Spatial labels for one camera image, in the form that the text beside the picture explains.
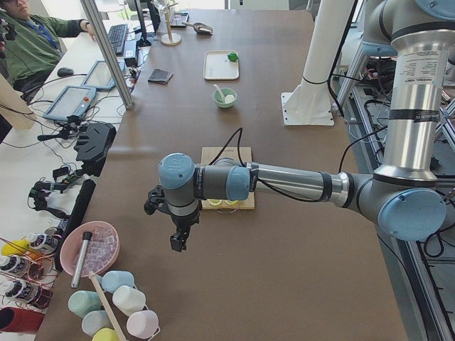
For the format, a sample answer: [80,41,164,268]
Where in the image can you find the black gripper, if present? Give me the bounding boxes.
[170,211,200,251]

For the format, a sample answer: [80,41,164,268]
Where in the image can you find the white bun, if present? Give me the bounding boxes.
[225,94,235,104]

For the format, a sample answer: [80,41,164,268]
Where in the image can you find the white ceramic spoon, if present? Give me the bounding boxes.
[213,84,225,103]

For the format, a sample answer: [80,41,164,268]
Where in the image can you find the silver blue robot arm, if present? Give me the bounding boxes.
[149,1,454,251]

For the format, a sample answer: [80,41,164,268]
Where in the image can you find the pink bowl of ice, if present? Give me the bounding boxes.
[60,221,120,277]

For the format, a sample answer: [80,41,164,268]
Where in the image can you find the green ceramic bowl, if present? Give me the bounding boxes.
[212,87,237,109]

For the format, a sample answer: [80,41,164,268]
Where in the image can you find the light blue cup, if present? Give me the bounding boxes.
[102,270,134,293]

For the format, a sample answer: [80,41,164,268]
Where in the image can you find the white cup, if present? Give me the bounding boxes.
[112,286,146,316]

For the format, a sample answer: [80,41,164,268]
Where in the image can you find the pink cup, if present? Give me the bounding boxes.
[127,310,160,339]

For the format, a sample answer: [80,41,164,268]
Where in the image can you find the metal cylinder muddler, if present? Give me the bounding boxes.
[70,232,92,289]

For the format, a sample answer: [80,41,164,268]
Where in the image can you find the black flat bar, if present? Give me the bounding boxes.
[54,179,96,273]

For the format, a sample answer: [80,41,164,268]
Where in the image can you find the mint green cup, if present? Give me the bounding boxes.
[68,291,102,318]

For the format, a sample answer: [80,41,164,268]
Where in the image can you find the pale blue cup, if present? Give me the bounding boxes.
[81,310,112,337]

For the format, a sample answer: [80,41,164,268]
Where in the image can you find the yellow cup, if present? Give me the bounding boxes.
[92,328,119,341]

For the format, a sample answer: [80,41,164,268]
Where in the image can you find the black angular device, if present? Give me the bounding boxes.
[74,122,117,176]

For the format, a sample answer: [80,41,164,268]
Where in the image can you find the sauce bottle black label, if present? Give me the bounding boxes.
[26,233,58,255]

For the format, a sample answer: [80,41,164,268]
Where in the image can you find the yellow lemon juice bottle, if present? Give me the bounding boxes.
[1,239,29,256]

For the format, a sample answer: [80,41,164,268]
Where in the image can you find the dark folded cloth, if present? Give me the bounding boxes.
[147,68,173,85]

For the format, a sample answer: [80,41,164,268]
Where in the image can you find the near teach pendant tablet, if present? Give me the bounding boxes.
[43,85,97,122]

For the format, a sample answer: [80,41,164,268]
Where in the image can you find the teach pendant tablet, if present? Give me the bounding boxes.
[43,85,97,122]
[81,60,115,92]

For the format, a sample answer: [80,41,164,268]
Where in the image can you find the white serving tray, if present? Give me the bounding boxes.
[203,50,240,80]

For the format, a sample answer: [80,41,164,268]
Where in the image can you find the far teach pendant tablet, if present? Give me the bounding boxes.
[81,60,115,92]

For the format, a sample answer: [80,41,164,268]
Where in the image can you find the red object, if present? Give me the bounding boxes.
[1,307,45,335]

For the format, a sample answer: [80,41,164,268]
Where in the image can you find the green round toy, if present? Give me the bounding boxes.
[227,52,239,63]

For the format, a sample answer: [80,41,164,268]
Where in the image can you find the wooden cup tree stand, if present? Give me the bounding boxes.
[153,0,181,46]

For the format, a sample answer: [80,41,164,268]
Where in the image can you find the black computer mouse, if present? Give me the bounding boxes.
[57,67,74,77]

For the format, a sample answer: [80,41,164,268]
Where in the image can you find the metal ice scoop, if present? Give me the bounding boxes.
[183,21,213,35]

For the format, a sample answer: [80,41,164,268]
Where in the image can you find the black keyboard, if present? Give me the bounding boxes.
[107,24,128,56]

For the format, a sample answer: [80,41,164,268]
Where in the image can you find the person in green jacket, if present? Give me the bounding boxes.
[1,1,95,102]

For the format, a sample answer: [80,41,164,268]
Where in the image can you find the black monitor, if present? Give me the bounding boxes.
[127,0,161,48]

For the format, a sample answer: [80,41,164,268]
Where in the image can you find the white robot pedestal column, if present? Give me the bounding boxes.
[282,0,357,126]

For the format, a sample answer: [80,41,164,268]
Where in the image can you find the aluminium frame post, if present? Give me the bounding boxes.
[80,0,134,109]

